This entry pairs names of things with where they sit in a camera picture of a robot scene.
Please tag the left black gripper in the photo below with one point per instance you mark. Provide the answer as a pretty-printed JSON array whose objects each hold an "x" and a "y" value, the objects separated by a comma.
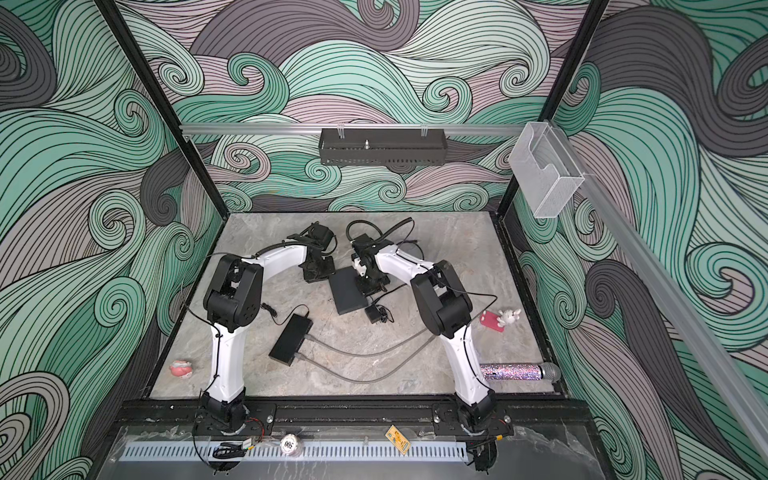
[{"x": 331, "y": 270}]

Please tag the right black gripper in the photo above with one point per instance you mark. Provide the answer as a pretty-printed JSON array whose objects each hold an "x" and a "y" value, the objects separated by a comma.
[{"x": 367, "y": 290}]

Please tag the large black switch box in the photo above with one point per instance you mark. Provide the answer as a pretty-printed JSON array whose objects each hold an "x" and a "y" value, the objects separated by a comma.
[{"x": 346, "y": 295}]

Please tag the black wall power adapter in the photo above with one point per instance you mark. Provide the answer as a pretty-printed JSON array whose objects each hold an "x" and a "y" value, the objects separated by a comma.
[{"x": 377, "y": 314}]

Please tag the small black ribbed switch box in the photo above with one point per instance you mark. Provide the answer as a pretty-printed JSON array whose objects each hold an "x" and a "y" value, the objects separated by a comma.
[{"x": 289, "y": 342}]

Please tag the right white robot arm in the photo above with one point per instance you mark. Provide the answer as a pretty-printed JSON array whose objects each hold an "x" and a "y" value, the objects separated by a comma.
[{"x": 445, "y": 308}]

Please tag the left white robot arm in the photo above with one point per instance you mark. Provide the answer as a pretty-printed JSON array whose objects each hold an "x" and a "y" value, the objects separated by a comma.
[{"x": 231, "y": 303}]

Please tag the pink toy with white bunny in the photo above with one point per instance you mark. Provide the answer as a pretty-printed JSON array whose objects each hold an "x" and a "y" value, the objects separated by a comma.
[{"x": 499, "y": 321}]

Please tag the yellow tag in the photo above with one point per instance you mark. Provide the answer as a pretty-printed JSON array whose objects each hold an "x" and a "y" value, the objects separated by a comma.
[{"x": 398, "y": 440}]

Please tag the glittery microphone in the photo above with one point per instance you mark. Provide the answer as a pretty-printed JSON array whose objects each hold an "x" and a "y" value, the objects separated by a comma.
[{"x": 545, "y": 371}]

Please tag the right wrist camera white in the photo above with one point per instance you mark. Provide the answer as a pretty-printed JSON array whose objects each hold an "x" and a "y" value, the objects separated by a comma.
[{"x": 364, "y": 264}]

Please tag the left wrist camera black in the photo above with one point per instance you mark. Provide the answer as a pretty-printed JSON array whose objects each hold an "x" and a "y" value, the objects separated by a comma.
[{"x": 319, "y": 236}]

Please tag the black perforated wall tray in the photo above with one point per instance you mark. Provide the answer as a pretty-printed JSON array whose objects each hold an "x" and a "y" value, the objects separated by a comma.
[{"x": 395, "y": 149}]

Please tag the aluminium wall rail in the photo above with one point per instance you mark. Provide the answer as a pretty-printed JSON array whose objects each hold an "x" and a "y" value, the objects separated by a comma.
[{"x": 276, "y": 128}]

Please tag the white slotted cable duct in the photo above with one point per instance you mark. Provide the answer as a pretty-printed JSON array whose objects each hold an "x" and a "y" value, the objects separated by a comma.
[{"x": 308, "y": 451}]

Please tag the clear plastic wall bin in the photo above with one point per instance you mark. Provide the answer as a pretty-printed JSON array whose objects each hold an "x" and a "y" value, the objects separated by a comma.
[{"x": 545, "y": 166}]

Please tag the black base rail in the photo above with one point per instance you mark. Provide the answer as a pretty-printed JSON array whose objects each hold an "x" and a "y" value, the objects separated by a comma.
[{"x": 440, "y": 414}]

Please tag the black corner frame post right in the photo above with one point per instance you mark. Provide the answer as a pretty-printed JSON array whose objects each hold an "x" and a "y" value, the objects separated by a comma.
[{"x": 572, "y": 61}]

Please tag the black corner frame post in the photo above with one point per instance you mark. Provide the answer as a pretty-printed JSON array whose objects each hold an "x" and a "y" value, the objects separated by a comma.
[
  {"x": 572, "y": 61},
  {"x": 132, "y": 51}
]

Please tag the black corner frame post left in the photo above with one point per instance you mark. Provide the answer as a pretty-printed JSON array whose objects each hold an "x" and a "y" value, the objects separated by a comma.
[{"x": 132, "y": 51}]

